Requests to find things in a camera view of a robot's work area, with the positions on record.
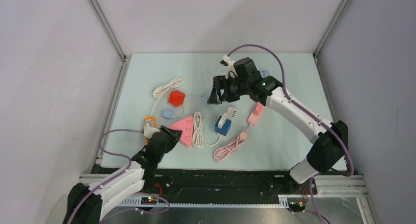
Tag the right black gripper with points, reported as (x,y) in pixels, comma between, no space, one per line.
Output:
(220,82)

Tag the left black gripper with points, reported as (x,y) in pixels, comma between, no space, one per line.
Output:
(173,136)

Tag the pink triangular power strip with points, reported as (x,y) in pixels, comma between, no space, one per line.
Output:
(186,125)

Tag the white plug adapter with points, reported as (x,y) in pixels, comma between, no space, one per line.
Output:
(223,122)

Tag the dark blue cube socket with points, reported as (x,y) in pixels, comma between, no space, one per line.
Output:
(222,132)

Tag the red cube socket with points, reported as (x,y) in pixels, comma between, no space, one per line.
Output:
(176,98)

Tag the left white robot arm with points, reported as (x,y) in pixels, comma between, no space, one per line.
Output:
(89,204)

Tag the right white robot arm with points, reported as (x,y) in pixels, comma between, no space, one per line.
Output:
(329,140)

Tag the light blue power strip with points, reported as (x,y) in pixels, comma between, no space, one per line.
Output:
(205,99)

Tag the small light blue charger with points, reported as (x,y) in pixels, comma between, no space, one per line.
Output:
(168,114)

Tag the white power strip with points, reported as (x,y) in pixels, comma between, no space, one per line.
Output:
(231,113)

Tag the orange power strip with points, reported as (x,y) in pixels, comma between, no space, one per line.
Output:
(150,121)

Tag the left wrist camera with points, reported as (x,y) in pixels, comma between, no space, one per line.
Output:
(149,130)

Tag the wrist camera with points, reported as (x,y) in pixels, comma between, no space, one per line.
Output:
(227,62)
(149,130)

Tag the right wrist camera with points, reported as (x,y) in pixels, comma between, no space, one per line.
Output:
(227,62)

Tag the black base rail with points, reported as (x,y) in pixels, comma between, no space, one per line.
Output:
(227,187)

